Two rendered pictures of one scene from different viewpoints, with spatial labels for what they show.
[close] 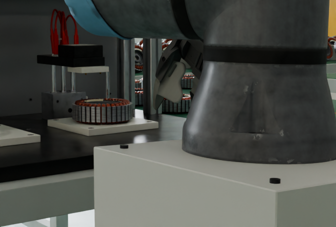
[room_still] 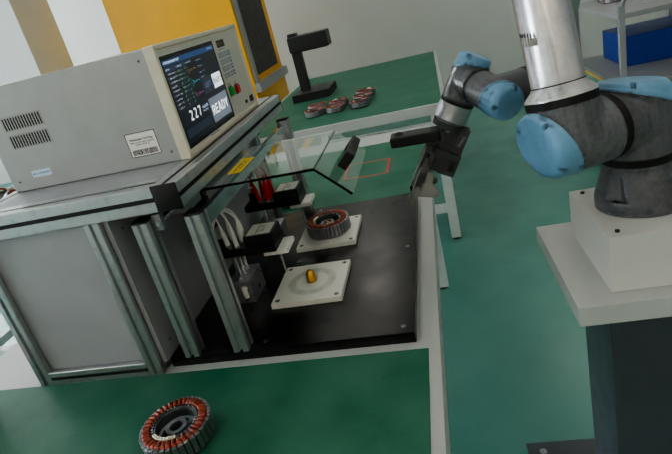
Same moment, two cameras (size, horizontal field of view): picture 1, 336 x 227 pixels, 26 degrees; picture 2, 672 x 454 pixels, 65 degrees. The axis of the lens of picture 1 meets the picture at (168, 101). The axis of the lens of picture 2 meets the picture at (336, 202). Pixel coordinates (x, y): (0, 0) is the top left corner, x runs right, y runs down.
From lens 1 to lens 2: 1.00 m
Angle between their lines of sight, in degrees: 40
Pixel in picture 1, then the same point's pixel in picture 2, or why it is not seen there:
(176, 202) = not seen: outside the picture
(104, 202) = (621, 263)
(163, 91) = (421, 193)
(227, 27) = (655, 148)
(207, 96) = (649, 186)
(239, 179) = not seen: outside the picture
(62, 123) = (318, 245)
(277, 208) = not seen: outside the picture
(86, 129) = (351, 240)
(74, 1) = (571, 164)
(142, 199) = (659, 250)
